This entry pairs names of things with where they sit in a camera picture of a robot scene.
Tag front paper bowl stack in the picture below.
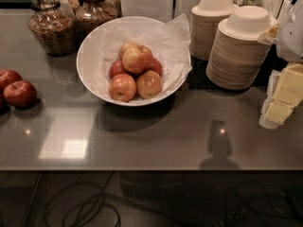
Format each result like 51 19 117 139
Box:
206 6 275 91

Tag red apple right back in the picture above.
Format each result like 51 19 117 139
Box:
150 58 163 77

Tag yellow-red apple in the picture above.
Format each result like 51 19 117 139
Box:
122 44 153 75
136 70 163 99

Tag red apple on table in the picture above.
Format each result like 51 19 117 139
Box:
3 80 37 108

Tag black mesh mat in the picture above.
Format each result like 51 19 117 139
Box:
187 47 288 91

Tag rear paper bowl stack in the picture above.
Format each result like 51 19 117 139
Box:
189 0 237 61

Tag glass cereal jar left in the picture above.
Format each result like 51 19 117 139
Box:
28 0 77 56

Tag white paper liner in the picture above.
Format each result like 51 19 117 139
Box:
98 15 191 106

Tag dark red apple left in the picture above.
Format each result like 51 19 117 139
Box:
109 61 127 79

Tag red apple at edge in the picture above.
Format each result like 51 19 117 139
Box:
0 70 22 92

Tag white ceramic bowl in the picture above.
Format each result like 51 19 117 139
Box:
76 15 192 107

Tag paper bowl stack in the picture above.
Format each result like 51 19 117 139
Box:
189 0 237 61
206 6 275 91

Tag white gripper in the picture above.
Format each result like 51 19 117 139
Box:
258 0 303 130

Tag black floor cables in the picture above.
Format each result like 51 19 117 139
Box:
18 171 303 227

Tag glass cereal jar middle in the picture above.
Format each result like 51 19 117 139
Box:
76 0 117 37

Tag front left red-yellow apple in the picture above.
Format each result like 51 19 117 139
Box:
108 74 136 102

